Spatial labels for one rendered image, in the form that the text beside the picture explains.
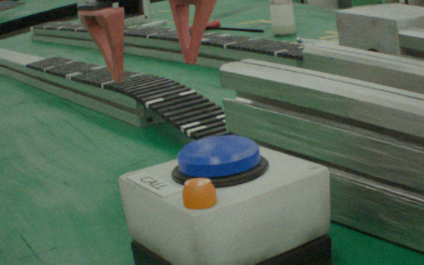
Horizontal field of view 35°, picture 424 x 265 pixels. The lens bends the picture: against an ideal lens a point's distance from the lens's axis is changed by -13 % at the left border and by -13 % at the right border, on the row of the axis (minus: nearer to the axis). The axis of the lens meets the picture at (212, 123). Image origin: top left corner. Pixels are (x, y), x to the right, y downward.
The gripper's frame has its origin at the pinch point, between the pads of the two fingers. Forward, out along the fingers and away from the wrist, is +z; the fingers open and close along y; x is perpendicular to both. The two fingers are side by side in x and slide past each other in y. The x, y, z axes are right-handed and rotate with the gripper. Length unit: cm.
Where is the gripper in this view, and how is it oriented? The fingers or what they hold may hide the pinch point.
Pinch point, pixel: (154, 63)
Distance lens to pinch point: 70.8
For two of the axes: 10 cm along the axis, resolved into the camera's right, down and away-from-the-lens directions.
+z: 1.2, 9.6, 2.6
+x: -5.4, -1.6, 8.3
